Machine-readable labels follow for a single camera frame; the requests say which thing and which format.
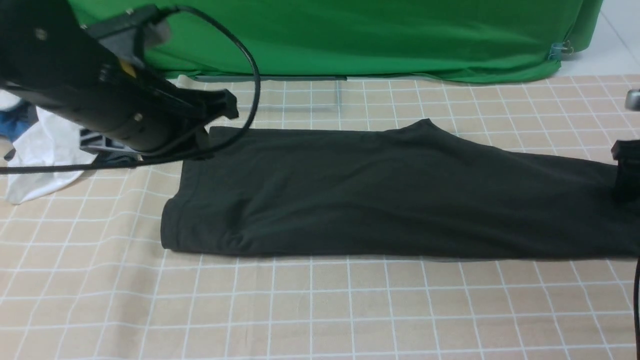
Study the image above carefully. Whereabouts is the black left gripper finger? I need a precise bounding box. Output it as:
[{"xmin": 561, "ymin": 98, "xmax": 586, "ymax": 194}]
[{"xmin": 150, "ymin": 80, "xmax": 239, "ymax": 121}]

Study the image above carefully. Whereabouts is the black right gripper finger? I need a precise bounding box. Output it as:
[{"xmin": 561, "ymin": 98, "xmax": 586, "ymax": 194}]
[{"xmin": 611, "ymin": 139, "xmax": 640, "ymax": 201}]

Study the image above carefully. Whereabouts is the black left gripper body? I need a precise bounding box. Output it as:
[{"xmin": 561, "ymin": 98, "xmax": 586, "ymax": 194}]
[{"xmin": 1, "ymin": 0, "xmax": 200, "ymax": 153}]

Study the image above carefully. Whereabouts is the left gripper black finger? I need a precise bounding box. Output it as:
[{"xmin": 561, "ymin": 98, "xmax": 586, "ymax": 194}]
[{"xmin": 79, "ymin": 127, "xmax": 213, "ymax": 161}]

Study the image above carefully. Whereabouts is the dark gray long-sleeved shirt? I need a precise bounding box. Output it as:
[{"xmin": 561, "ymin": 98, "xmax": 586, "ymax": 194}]
[{"xmin": 160, "ymin": 119, "xmax": 639, "ymax": 261}]

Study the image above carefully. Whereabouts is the white crumpled shirt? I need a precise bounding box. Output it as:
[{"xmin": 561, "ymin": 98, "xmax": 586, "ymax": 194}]
[{"xmin": 1, "ymin": 89, "xmax": 97, "ymax": 205}]

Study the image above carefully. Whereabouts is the dark gray crumpled garment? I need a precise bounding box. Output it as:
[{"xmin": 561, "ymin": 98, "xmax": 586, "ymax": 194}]
[{"xmin": 93, "ymin": 152, "xmax": 139, "ymax": 164}]

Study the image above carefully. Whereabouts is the blue crumpled garment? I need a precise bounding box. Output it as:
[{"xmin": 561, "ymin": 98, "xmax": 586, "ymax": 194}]
[{"xmin": 0, "ymin": 100, "xmax": 38, "ymax": 142}]

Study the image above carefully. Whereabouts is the metal binder clip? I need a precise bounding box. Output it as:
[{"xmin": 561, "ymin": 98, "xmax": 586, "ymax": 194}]
[{"xmin": 547, "ymin": 40, "xmax": 575, "ymax": 61}]

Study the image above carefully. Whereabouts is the beige checkered tablecloth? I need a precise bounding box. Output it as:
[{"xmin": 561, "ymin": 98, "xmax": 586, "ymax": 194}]
[{"xmin": 0, "ymin": 74, "xmax": 639, "ymax": 360}]

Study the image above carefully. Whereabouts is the green backdrop cloth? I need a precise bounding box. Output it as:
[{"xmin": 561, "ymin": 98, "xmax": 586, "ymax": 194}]
[{"xmin": 67, "ymin": 0, "xmax": 604, "ymax": 84}]

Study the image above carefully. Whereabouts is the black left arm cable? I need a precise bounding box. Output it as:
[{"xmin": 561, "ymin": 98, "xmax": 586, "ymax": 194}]
[{"xmin": 0, "ymin": 5, "xmax": 262, "ymax": 175}]

